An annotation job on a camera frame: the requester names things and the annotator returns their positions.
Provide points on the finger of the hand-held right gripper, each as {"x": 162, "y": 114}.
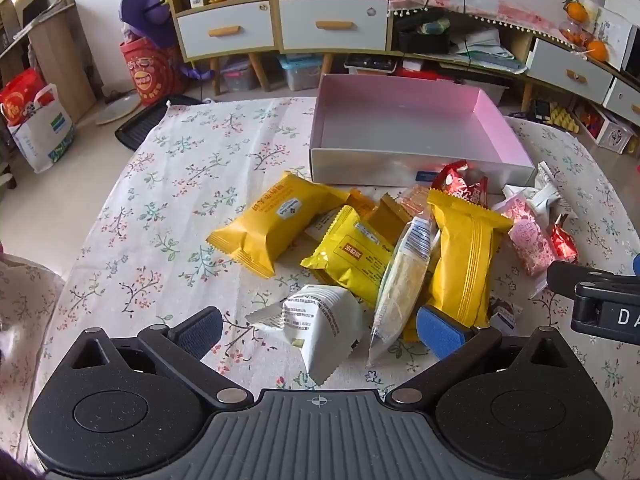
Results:
{"x": 565, "y": 274}
{"x": 637, "y": 265}

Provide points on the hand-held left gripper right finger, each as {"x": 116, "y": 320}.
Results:
{"x": 442, "y": 332}

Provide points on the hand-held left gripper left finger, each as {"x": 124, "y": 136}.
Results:
{"x": 200, "y": 332}

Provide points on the red foil packet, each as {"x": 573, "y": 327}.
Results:
{"x": 562, "y": 242}

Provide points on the pink snack packet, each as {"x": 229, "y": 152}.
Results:
{"x": 530, "y": 240}

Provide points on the cream wafer packet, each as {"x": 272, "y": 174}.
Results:
{"x": 400, "y": 285}

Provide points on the small silver chocolate candy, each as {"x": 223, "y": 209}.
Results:
{"x": 505, "y": 315}

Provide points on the yellow packet ribbed seam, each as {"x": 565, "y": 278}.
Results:
{"x": 465, "y": 260}

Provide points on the white crinkled snack packet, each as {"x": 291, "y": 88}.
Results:
{"x": 535, "y": 190}

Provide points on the white triangular snack packet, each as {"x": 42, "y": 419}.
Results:
{"x": 325, "y": 325}

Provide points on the yellow packet orange label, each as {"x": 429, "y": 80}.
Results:
{"x": 345, "y": 255}

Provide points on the gold bar packet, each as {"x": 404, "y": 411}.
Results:
{"x": 387, "y": 217}

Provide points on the large yellow snack packet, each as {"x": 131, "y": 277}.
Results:
{"x": 270, "y": 215}

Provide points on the red packet white circle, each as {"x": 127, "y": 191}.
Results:
{"x": 457, "y": 182}

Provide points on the small gold packet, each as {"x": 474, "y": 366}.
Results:
{"x": 357, "y": 202}

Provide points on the pink cardboard box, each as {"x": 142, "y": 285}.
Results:
{"x": 400, "y": 120}

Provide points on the colourful printed box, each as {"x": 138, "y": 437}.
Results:
{"x": 612, "y": 132}

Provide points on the floral chair cushion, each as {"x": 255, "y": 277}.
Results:
{"x": 20, "y": 300}

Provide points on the black floor tray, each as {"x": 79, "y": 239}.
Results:
{"x": 140, "y": 127}

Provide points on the orange fruit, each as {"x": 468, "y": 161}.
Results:
{"x": 576, "y": 10}
{"x": 596, "y": 51}

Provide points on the low wooden cabinet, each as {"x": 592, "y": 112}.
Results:
{"x": 522, "y": 47}

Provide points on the round white board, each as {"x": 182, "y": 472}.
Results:
{"x": 117, "y": 110}

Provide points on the pile of papers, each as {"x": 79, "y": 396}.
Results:
{"x": 485, "y": 47}

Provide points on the white shopping bag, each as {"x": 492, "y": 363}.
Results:
{"x": 45, "y": 135}

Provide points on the clear storage box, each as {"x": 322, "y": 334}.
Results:
{"x": 237, "y": 77}

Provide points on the red gift bag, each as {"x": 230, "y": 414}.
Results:
{"x": 150, "y": 75}

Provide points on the black basket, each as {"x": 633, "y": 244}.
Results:
{"x": 425, "y": 42}

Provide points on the blue lid storage box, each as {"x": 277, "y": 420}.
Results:
{"x": 300, "y": 75}

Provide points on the black flat case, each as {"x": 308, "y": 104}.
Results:
{"x": 370, "y": 62}

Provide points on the red shopping bag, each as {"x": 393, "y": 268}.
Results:
{"x": 20, "y": 95}

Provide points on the wooden desk shelf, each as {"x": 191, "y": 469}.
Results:
{"x": 55, "y": 45}

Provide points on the purple plush toy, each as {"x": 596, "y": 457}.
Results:
{"x": 145, "y": 10}

